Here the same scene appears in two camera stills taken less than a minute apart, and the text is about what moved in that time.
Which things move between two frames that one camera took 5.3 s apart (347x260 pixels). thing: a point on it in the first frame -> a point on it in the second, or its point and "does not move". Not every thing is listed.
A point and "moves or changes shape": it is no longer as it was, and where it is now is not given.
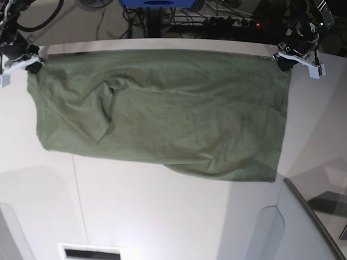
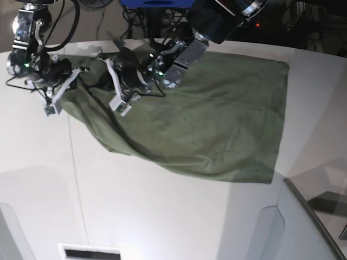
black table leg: (154, 22) does not move
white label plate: (70, 251) does not move
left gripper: (12, 52) -> (51, 71)
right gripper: (301, 39) -> (134, 76)
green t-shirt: (212, 112) moves or changes shape
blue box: (154, 4) does not move
